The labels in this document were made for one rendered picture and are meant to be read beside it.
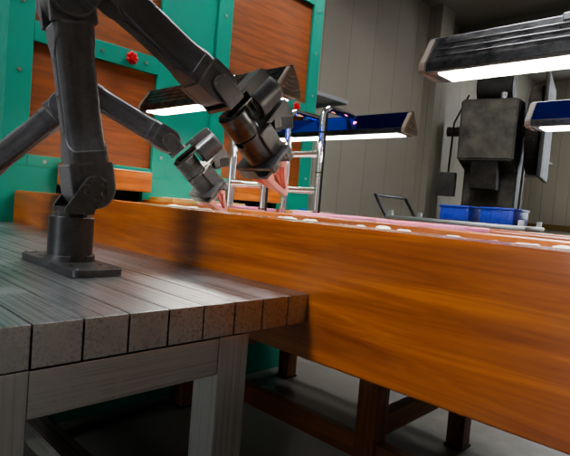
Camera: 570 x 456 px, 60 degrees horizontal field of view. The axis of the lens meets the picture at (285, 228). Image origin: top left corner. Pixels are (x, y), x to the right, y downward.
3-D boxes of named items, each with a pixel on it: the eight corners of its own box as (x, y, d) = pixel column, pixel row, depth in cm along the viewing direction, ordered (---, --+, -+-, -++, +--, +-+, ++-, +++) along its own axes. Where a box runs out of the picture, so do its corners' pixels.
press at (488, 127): (456, 279, 650) (476, 87, 638) (552, 295, 570) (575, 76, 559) (406, 285, 557) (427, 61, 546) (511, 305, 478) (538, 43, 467)
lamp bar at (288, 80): (279, 92, 113) (280, 60, 113) (137, 111, 156) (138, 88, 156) (301, 99, 119) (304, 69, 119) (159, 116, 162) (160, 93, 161)
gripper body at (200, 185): (204, 182, 140) (189, 163, 136) (228, 184, 133) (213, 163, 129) (191, 199, 137) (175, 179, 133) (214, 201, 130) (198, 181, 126)
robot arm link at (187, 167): (204, 162, 134) (188, 142, 130) (212, 167, 130) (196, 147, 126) (184, 178, 133) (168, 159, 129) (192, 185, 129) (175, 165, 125)
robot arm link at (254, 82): (265, 102, 98) (228, 50, 92) (291, 97, 91) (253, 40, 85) (228, 141, 94) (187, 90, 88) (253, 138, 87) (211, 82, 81)
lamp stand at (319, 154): (316, 242, 160) (327, 101, 158) (271, 235, 174) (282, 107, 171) (350, 242, 174) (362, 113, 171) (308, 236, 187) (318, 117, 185)
